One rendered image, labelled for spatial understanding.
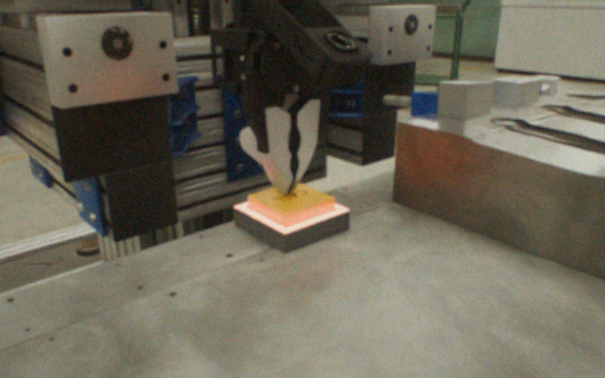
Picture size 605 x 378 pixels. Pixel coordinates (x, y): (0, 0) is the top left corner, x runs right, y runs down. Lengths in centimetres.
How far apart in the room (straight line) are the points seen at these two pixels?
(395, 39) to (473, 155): 41
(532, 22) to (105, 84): 702
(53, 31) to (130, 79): 9
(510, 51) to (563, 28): 71
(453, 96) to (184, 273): 33
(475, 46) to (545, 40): 165
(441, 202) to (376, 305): 17
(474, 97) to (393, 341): 31
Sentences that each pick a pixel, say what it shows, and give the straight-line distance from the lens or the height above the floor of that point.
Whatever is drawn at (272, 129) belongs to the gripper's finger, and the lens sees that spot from 45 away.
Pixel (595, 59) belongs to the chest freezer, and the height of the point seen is 29.
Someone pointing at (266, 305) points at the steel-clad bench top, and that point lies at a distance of 38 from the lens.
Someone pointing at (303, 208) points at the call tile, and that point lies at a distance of 46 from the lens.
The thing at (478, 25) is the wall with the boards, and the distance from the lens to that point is 870.
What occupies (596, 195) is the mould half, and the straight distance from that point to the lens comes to 45.
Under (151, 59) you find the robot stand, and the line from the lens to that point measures 61.
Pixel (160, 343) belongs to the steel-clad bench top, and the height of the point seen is 80.
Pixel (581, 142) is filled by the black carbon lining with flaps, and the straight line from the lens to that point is 55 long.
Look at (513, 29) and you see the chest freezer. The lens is 753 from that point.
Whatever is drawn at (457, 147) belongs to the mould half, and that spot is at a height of 88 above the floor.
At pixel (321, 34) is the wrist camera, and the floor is 98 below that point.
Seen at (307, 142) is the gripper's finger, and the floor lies 88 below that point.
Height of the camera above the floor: 101
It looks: 22 degrees down
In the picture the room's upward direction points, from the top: straight up
